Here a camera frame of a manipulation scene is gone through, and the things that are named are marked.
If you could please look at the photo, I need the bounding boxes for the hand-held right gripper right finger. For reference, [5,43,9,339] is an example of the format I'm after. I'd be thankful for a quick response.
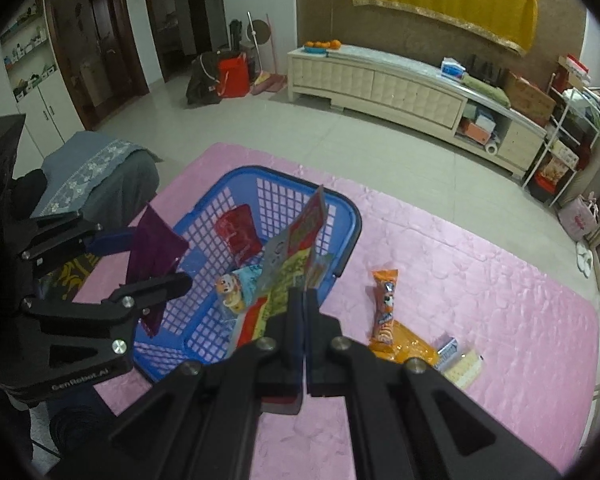
[305,287,566,480]

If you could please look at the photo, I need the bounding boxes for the red white box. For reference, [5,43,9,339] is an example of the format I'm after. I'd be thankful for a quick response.
[562,55,592,86]

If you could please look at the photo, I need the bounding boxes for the cream carton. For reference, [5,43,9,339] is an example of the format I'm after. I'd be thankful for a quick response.
[550,140,581,168]

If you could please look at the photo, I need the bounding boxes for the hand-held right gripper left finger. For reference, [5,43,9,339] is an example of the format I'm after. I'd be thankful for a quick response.
[95,286,307,480]

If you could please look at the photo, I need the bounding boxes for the light blue cartoon packet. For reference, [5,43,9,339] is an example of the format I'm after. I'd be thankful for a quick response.
[214,264,266,318]

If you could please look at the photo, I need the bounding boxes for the black router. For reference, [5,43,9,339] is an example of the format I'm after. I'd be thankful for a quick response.
[467,55,503,86]

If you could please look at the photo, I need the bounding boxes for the cream television cabinet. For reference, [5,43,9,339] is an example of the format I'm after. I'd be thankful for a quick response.
[286,45,548,181]

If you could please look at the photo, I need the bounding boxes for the dark wooden doorway frame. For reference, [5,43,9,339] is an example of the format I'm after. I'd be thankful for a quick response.
[140,0,226,83]

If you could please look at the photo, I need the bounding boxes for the white metal rack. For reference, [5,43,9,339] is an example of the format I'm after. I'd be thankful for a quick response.
[522,72,600,208]

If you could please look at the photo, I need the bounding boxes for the grey embroidered chair cover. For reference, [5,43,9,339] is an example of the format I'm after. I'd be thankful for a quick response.
[32,131,163,241]

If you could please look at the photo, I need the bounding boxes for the white wall shelf cabinet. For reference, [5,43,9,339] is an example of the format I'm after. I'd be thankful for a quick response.
[0,0,81,153]

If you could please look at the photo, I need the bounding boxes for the small orange box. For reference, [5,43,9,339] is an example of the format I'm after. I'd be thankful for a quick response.
[462,122,493,146]

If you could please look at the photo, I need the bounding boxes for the red broom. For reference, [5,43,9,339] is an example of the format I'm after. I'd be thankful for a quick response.
[250,12,288,95]

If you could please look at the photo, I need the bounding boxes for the orange cartoon snack packet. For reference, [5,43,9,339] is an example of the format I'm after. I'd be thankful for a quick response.
[367,268,400,353]

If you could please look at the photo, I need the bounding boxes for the white mop pole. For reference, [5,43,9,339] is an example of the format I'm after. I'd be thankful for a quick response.
[246,10,265,72]

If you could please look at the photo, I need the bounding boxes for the blue white tissue box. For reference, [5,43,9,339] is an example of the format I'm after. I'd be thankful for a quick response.
[440,57,467,81]

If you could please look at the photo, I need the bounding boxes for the golden yellow snack packet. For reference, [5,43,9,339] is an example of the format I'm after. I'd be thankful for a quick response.
[367,322,441,368]

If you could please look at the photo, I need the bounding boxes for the pink tote bag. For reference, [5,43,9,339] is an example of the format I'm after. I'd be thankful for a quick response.
[557,195,600,243]

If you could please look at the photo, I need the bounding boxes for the red green snack packet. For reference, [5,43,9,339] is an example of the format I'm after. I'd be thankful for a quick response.
[227,185,337,361]

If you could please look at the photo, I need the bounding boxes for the green cushion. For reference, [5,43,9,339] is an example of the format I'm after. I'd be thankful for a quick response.
[462,74,511,107]

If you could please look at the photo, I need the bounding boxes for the round brown wall disc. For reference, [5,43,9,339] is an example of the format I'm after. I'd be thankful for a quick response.
[245,19,271,46]

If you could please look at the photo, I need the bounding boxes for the purple snack packet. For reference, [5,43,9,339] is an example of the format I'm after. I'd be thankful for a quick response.
[126,204,191,336]

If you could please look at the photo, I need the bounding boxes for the brown cardboard box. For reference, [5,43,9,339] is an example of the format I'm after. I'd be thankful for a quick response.
[502,71,558,128]

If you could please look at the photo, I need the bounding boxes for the black bag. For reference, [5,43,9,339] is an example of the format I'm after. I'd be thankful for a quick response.
[186,51,226,106]

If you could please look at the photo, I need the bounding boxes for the cream cracker packet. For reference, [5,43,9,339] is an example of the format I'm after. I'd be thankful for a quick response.
[444,351,484,387]

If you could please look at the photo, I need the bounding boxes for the dark wooden door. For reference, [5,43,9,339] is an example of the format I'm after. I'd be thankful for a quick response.
[44,0,151,131]

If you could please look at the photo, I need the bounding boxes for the white plastic bag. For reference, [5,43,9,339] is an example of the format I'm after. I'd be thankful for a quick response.
[562,87,600,126]

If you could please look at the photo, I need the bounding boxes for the small blue white packet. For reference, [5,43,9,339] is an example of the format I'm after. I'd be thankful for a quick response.
[436,337,460,370]

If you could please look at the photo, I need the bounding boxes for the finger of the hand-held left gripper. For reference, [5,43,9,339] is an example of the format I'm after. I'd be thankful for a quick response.
[17,212,137,267]
[20,272,193,334]

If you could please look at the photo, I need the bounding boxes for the pink quilted tablecloth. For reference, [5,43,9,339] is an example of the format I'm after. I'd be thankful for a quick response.
[72,142,600,480]

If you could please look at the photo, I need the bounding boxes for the blue plastic basket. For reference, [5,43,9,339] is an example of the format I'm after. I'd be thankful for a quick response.
[132,165,363,385]

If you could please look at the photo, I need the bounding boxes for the red yellow gift bag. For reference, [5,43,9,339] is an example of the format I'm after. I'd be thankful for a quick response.
[530,157,571,196]

